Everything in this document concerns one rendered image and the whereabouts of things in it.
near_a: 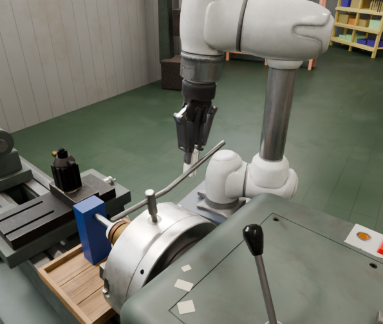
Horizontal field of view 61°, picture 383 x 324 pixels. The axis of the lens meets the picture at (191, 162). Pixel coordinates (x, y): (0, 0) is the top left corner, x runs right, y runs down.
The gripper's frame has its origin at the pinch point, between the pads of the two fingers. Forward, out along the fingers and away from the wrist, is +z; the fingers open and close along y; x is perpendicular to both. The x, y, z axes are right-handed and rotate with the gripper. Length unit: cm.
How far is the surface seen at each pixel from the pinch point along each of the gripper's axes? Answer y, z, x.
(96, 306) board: 20, 48, -14
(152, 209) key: 13.5, 7.3, 1.3
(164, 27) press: -362, 17, -393
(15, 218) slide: 23, 42, -61
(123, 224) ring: 8.7, 24.2, -15.8
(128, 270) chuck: 22.1, 18.1, 3.9
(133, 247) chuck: 19.0, 14.8, 1.8
